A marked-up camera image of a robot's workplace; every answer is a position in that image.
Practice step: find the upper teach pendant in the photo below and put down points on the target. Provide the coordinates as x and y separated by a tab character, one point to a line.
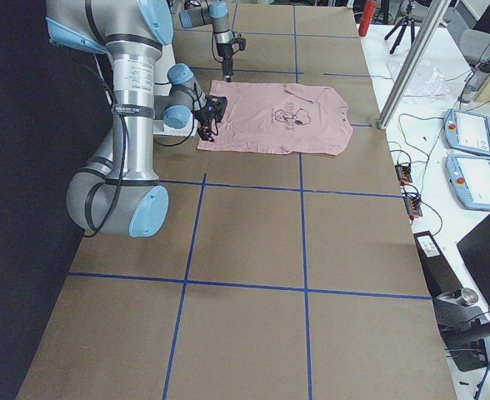
467	131

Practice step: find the clear plastic bag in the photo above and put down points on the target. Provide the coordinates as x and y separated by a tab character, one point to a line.
427	81

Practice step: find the teach pendant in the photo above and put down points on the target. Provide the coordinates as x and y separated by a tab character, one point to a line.
467	131
470	180

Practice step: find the brown paper table cover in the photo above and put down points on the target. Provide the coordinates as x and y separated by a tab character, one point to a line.
273	277

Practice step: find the black box with label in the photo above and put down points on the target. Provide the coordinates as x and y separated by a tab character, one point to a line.
439	276

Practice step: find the black orange connector strip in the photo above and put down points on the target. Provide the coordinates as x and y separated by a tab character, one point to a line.
403	171

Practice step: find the black camera tripod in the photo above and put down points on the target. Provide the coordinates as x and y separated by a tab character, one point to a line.
406	22

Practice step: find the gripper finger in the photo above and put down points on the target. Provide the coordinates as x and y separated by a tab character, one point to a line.
229	69
211	135
225	69
203	134

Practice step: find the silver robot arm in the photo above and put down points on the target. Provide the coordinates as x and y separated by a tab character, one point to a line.
117	191
215	14

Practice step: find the aluminium frame post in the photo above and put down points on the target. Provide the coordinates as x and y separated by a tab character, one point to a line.
424	37

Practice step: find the red cylinder bottle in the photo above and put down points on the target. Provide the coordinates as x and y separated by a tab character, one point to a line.
367	17

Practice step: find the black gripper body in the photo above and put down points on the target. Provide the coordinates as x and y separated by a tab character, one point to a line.
207	121
226	51

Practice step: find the pink Snoopy t-shirt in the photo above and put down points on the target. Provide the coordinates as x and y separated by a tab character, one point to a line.
280	118

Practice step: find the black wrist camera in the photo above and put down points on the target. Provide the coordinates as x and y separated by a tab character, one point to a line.
216	107
240	42

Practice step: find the black clamp stand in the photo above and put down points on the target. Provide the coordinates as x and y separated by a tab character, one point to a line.
464	328

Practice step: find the lower teach pendant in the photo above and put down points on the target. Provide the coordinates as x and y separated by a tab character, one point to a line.
470	180

